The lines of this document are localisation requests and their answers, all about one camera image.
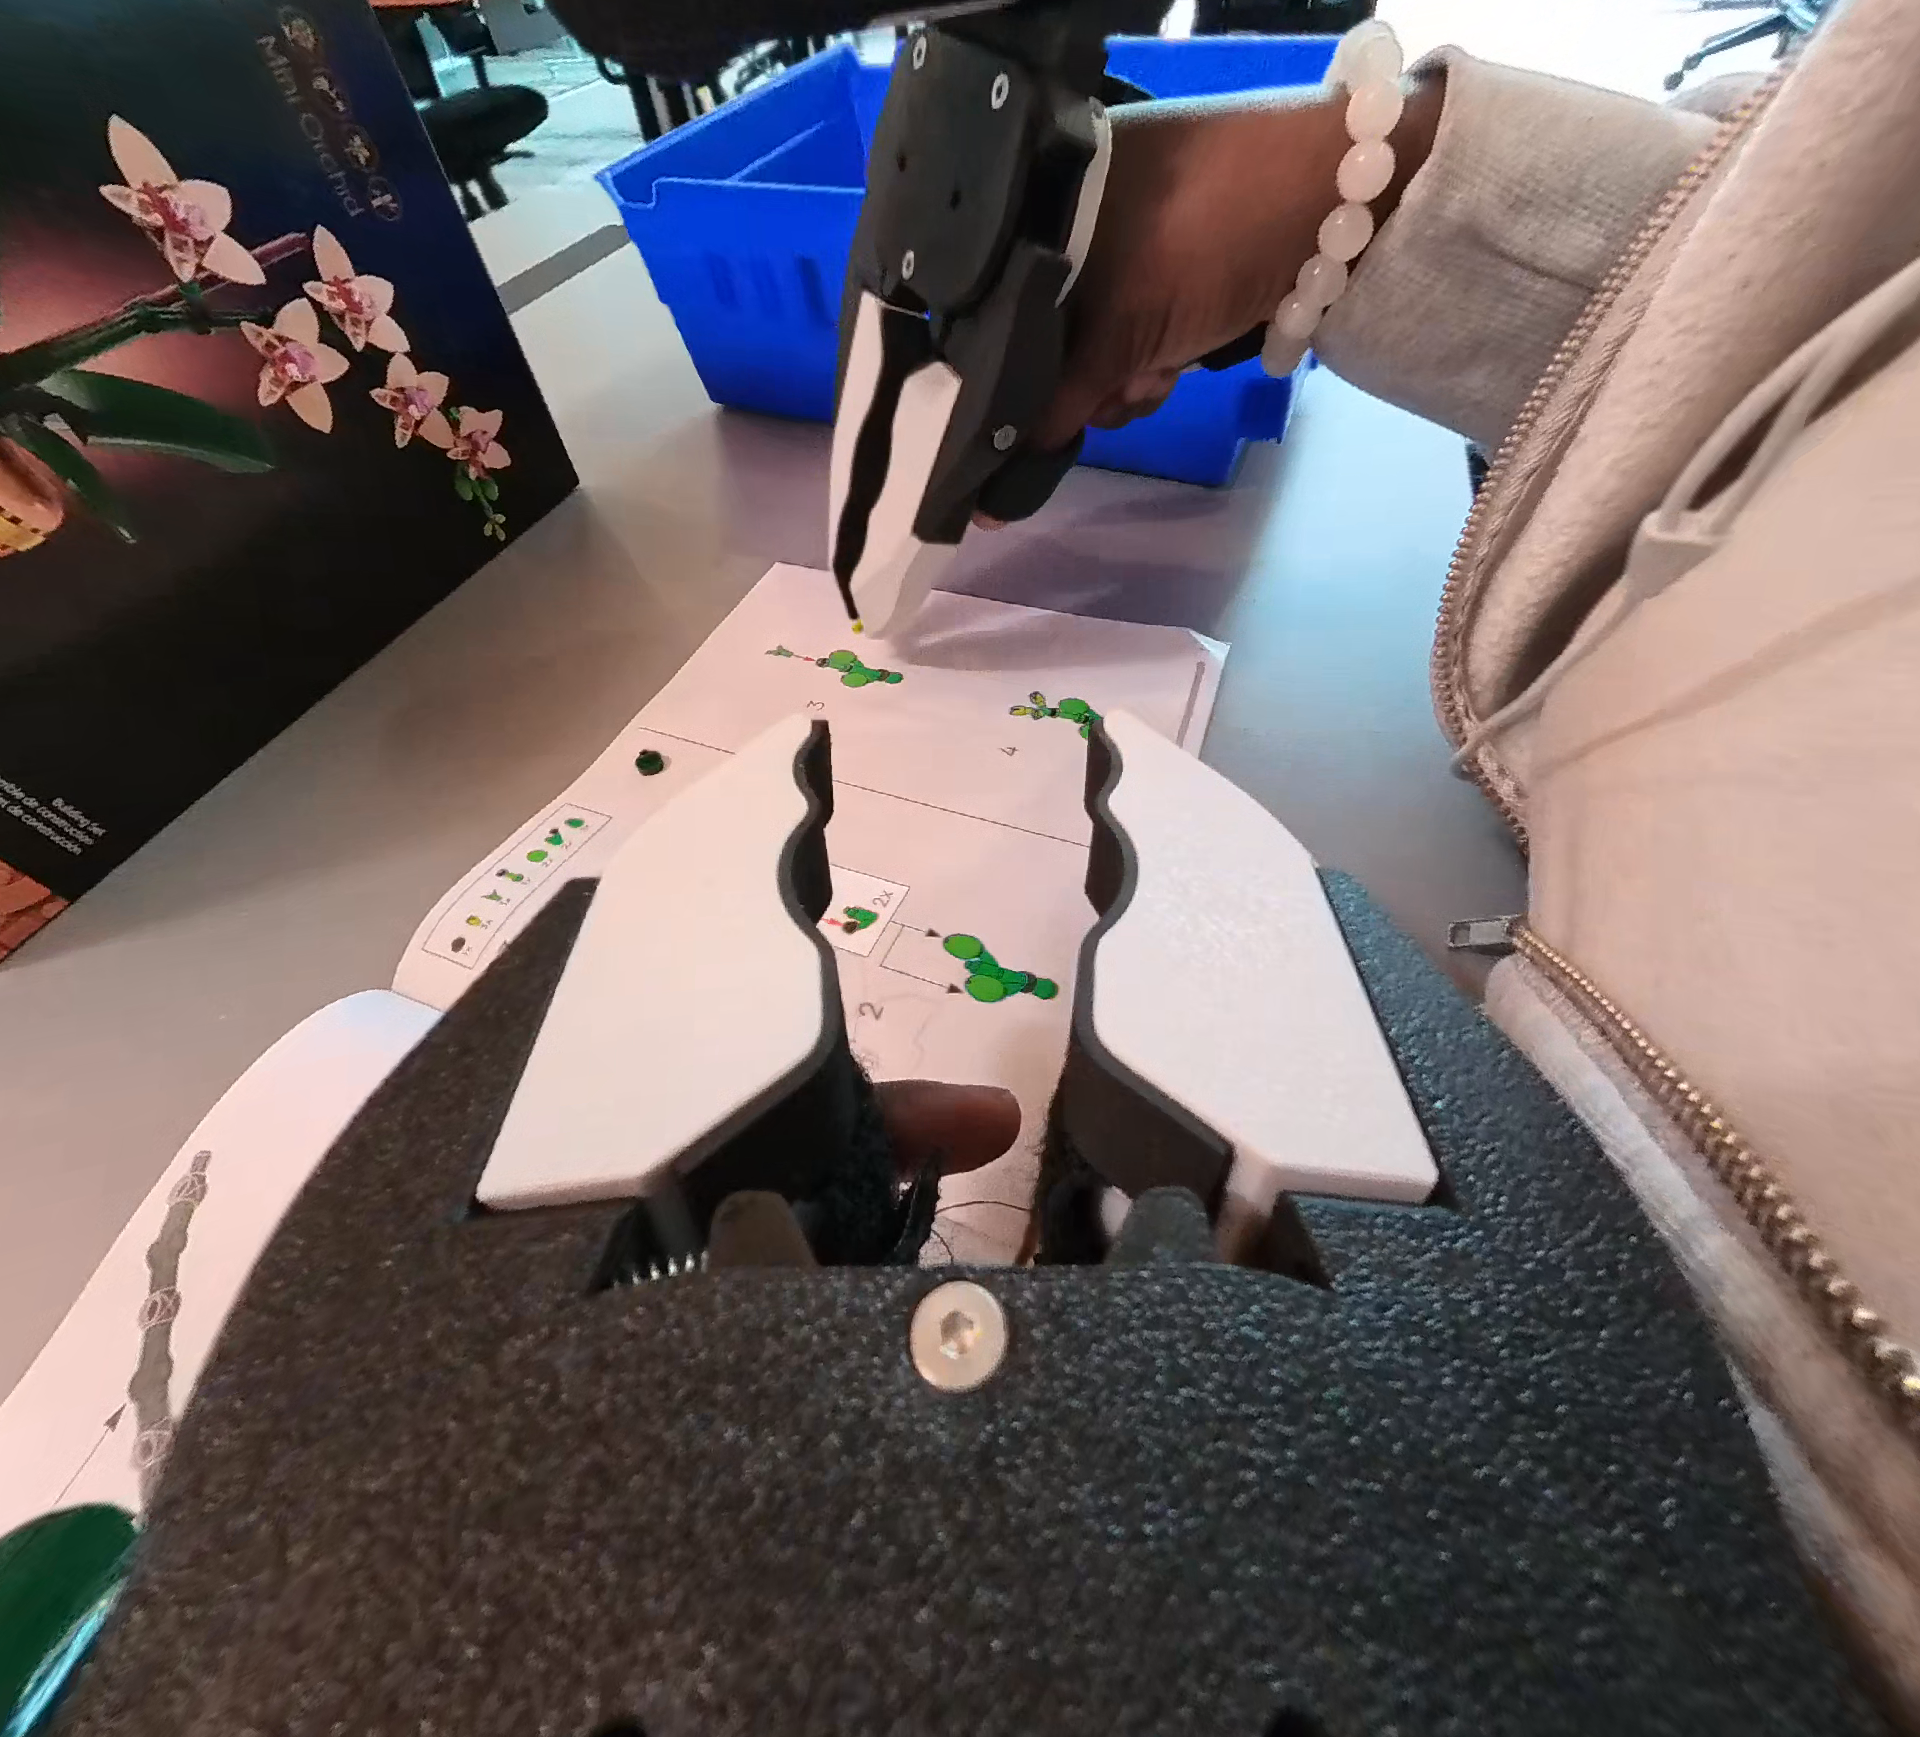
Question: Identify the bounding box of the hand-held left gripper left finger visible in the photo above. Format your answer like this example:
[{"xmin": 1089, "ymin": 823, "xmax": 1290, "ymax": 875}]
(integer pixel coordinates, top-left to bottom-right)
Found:
[{"xmin": 476, "ymin": 714, "xmax": 846, "ymax": 1211}]

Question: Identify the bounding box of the person's left hand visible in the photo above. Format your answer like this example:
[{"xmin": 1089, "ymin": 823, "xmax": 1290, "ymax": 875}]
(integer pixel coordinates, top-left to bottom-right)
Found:
[{"xmin": 876, "ymin": 1081, "xmax": 1027, "ymax": 1173}]

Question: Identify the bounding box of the person's beige zip jacket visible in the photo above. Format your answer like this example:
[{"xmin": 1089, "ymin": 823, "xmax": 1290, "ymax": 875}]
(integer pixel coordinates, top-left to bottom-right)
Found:
[{"xmin": 1424, "ymin": 0, "xmax": 1920, "ymax": 1694}]

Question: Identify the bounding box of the black office chair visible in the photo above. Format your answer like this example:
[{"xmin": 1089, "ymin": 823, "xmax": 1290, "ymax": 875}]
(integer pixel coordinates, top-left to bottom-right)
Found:
[{"xmin": 416, "ymin": 3, "xmax": 552, "ymax": 223}]

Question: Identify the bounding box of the person's right hand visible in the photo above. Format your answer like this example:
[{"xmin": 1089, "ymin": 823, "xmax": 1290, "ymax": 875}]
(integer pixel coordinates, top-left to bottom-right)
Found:
[{"xmin": 1046, "ymin": 75, "xmax": 1362, "ymax": 451}]

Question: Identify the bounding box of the blue plastic bin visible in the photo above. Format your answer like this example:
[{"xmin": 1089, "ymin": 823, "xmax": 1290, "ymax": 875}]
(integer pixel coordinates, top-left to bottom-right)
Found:
[{"xmin": 594, "ymin": 33, "xmax": 1345, "ymax": 487}]

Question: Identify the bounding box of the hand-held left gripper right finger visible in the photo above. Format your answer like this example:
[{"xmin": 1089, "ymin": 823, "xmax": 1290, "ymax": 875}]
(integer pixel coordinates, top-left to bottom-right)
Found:
[{"xmin": 1065, "ymin": 712, "xmax": 1446, "ymax": 1259}]

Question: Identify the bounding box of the dark orchid picture box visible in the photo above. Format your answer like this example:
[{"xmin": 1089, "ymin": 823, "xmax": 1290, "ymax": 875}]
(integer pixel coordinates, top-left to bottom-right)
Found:
[{"xmin": 0, "ymin": 0, "xmax": 583, "ymax": 967}]

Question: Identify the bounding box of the white bead bracelet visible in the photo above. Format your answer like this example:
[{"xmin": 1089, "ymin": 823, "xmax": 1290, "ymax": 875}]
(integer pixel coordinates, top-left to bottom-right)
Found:
[{"xmin": 1257, "ymin": 16, "xmax": 1412, "ymax": 379}]

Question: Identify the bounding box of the person's right forearm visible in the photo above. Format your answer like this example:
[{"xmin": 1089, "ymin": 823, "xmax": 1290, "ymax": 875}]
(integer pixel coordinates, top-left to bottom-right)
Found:
[{"xmin": 1309, "ymin": 44, "xmax": 1742, "ymax": 463}]

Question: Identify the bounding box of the white instruction booklet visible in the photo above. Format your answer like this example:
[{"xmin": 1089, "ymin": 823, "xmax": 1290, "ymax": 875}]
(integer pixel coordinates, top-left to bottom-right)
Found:
[{"xmin": 0, "ymin": 562, "xmax": 1232, "ymax": 1737}]

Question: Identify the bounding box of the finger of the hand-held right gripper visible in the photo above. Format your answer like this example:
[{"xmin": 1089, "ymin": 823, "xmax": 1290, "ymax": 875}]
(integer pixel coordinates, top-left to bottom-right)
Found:
[
  {"xmin": 828, "ymin": 284, "xmax": 906, "ymax": 626},
  {"xmin": 852, "ymin": 318, "xmax": 966, "ymax": 640}
]

